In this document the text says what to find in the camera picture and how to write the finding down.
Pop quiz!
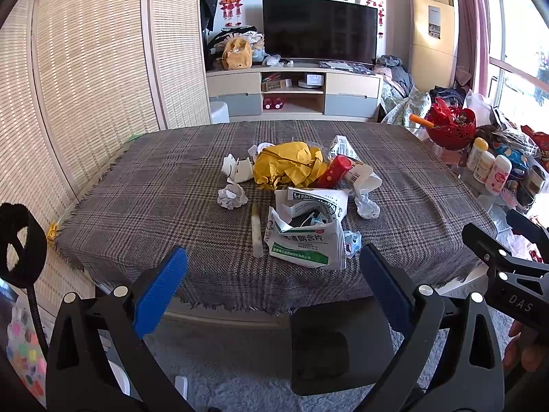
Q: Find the yellow paper bag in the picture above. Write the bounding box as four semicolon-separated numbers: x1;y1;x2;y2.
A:
253;141;328;191

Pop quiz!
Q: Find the white floor air conditioner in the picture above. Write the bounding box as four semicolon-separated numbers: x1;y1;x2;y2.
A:
409;0;459;92

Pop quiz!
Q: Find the white round stool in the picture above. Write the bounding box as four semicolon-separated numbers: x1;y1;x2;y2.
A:
209;101;230;125

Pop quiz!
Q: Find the white tissue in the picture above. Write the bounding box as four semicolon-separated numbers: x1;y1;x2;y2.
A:
354;193;381;219

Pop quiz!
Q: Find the torn white paper piece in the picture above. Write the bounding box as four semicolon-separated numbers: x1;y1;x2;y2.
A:
221;153;253;183

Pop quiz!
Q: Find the white plastic stick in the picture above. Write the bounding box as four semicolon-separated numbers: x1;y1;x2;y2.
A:
250;203;263;259

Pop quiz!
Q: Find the blue white face mask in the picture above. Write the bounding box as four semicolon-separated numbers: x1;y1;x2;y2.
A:
343;231;362;259

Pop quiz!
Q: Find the clear white plastic wrapper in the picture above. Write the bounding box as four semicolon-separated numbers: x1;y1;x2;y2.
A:
328;135;383;194

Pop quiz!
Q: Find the red cylindrical canister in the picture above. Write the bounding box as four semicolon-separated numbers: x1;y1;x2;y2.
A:
313;154;353;189

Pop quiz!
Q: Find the grey plaid tablecloth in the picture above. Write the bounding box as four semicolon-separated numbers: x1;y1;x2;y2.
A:
55;119;499;314

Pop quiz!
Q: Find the pile of clothes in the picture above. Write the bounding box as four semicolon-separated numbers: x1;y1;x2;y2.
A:
374;55;432;133

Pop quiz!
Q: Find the black flat screen television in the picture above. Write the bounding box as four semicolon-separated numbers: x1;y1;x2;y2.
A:
262;0;378;63

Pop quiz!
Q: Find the torn white medicine box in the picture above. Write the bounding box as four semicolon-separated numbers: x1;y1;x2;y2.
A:
274;187;348;222

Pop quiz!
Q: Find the black trash bin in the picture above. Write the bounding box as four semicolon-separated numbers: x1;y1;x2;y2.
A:
290;297;395;396

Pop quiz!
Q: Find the white bottle pink label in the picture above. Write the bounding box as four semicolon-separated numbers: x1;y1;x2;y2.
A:
485;154;513;195

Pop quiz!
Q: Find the person's right hand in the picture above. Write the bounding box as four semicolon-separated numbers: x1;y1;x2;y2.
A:
502;320;548;373

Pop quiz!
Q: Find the white cream bottle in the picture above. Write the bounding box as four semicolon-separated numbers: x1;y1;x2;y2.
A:
473;151;495;184

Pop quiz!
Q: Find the white bottle yellow cap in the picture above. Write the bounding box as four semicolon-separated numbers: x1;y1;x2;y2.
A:
466;137;489;172

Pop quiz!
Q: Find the white paper ball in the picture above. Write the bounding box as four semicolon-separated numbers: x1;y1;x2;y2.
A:
217;182;248;210

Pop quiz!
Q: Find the red fruit basket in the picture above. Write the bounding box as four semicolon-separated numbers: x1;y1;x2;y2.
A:
409;97;476;151

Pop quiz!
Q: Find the yellow plush toy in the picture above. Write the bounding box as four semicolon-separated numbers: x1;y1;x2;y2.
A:
221;37;252;70

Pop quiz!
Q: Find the green white medicine box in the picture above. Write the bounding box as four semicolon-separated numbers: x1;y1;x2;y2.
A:
264;207;346;271

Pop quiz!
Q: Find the black velcro strap loop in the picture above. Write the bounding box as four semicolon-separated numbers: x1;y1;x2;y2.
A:
0;202;49;289

